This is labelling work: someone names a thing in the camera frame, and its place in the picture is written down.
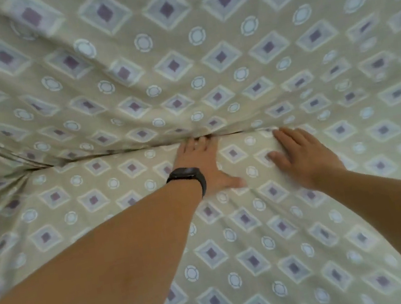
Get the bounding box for beige diamond patterned bed sheet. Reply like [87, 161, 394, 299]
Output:
[0, 0, 401, 304]

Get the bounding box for black wrist watch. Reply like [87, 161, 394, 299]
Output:
[164, 164, 210, 204]

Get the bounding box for person's left hand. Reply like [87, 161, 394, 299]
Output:
[171, 130, 249, 202]

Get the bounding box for person's left forearm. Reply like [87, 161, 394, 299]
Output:
[0, 179, 220, 304]

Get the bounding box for person's right hand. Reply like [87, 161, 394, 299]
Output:
[263, 118, 351, 197]

